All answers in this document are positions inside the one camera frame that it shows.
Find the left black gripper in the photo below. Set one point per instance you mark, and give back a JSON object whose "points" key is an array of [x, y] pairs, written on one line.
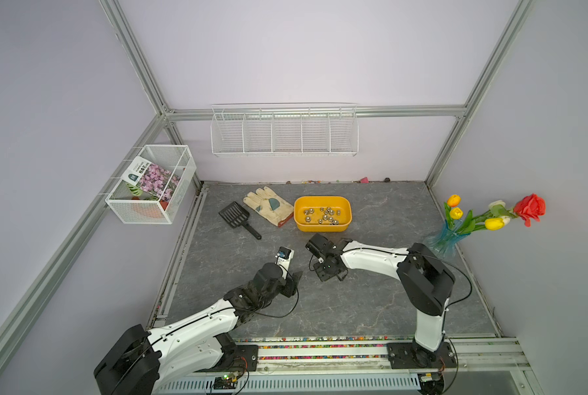
{"points": [[290, 284]]}

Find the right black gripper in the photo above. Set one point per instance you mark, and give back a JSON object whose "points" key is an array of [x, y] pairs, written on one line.
{"points": [[321, 274]]}

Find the yellow plastic storage box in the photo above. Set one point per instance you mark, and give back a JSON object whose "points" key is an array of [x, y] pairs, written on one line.
{"points": [[335, 202]]}

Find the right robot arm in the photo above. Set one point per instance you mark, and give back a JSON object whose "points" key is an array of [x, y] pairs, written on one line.
{"points": [[426, 279]]}

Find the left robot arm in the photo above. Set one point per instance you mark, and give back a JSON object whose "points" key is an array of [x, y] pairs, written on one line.
{"points": [[142, 360]]}

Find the beige work glove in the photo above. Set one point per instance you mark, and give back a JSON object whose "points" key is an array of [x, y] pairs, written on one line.
{"points": [[270, 206]]}

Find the black slotted scoop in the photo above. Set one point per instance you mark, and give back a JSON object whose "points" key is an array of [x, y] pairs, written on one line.
{"points": [[235, 215]]}

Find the blue glass vase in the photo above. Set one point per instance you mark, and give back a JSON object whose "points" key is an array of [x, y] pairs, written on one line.
{"points": [[443, 244]]}

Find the orange artificial tulip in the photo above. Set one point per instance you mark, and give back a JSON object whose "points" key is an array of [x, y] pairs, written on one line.
{"points": [[454, 200]]}

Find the purple flower seed packet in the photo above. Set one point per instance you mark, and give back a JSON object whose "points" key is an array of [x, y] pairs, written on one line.
{"points": [[145, 177]]}

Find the yellow white artificial tulip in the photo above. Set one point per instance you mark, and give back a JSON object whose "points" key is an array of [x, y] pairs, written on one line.
{"points": [[496, 223]]}

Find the red artificial rose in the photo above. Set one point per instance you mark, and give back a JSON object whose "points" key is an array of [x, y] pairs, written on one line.
{"points": [[530, 208]]}

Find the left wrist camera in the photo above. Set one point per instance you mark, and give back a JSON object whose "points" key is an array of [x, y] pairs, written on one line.
{"points": [[284, 257]]}

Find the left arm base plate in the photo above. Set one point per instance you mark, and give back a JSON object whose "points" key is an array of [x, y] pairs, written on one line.
{"points": [[237, 358]]}

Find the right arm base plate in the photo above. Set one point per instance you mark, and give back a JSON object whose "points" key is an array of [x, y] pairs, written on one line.
{"points": [[411, 356]]}

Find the white wire basket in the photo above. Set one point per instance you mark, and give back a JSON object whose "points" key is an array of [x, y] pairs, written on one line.
{"points": [[132, 210]]}

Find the white wire wall shelf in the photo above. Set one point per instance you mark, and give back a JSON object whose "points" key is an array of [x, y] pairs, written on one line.
{"points": [[301, 135]]}

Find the aluminium frame rail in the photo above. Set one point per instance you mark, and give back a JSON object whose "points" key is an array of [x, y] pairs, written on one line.
{"points": [[317, 109]]}

